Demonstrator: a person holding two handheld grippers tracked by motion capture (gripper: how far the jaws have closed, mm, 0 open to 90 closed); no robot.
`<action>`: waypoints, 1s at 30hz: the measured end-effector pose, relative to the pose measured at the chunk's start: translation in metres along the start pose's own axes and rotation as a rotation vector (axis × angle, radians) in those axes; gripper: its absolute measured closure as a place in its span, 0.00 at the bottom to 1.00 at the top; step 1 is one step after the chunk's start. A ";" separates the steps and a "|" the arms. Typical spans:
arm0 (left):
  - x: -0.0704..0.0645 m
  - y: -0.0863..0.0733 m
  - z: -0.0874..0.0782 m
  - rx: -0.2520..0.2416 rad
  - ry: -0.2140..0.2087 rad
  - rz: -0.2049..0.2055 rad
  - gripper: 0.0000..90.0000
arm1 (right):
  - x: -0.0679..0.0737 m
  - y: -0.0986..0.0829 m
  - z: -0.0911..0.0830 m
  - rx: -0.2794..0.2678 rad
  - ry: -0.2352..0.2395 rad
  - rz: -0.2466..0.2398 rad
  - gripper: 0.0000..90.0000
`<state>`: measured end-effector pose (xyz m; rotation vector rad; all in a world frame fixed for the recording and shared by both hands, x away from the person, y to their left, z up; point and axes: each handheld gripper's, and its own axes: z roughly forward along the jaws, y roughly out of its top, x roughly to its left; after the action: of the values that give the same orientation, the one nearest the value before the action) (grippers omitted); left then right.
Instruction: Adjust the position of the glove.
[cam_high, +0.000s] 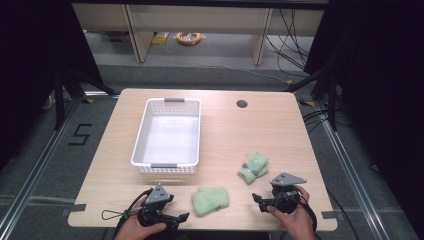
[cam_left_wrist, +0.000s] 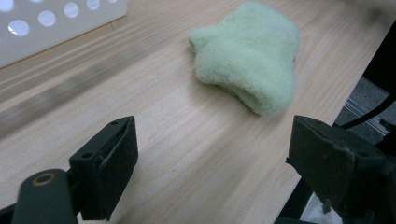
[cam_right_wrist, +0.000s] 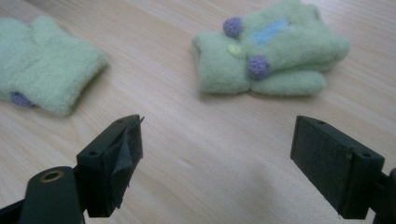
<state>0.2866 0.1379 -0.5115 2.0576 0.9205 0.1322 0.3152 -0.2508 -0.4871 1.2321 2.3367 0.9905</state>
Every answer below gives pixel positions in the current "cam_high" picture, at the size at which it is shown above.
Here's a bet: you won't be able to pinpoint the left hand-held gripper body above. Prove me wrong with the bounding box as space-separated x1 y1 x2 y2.
137 182 180 231

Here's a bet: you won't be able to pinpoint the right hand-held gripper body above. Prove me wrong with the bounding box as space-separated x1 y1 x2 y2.
269 171 308 215

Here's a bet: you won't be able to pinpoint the plain green towel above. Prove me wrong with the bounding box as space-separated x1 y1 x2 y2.
191 186 231 218

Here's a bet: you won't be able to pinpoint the white perforated plastic basket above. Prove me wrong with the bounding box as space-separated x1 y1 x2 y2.
130 97 202 176

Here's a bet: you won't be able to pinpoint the person's right hand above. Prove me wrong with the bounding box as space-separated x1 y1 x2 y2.
266 185 316 240

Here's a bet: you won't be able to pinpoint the person's left hand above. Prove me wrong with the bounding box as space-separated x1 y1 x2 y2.
114 197 168 240

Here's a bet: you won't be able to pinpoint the black metal stand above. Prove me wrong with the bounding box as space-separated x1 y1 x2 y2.
52 65 118 132
283 65 338 132

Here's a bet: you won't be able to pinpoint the black tape numeral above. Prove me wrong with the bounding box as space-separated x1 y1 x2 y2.
67 123 94 147

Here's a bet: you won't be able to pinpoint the black curtain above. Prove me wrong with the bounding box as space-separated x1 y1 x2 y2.
0 0 105 172
303 0 424 240

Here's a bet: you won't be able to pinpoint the yellow packet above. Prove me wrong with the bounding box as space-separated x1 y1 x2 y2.
151 31 171 46

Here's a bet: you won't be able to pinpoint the beige desk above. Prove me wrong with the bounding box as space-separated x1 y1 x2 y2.
71 3 326 66

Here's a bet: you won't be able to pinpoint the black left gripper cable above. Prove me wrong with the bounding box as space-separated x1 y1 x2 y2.
101 188 154 239

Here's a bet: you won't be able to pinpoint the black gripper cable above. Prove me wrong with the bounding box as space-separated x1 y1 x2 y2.
101 188 154 239
293 194 318 234

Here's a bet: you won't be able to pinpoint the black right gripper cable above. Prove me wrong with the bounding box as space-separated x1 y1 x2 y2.
293 194 318 234

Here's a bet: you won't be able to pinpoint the silver metal floor rail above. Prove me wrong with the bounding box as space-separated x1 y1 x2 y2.
0 95 83 232
314 99 392 240

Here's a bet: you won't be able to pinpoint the black floor cables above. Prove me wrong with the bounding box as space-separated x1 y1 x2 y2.
301 109 351 135

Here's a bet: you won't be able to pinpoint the thin white floor cable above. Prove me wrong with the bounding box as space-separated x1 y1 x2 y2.
159 43 292 85

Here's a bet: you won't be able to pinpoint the black hanging cables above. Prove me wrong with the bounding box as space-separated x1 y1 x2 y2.
264 9 312 72

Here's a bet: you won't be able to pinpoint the yellow cable coil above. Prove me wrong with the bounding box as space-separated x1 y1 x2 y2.
175 31 203 47

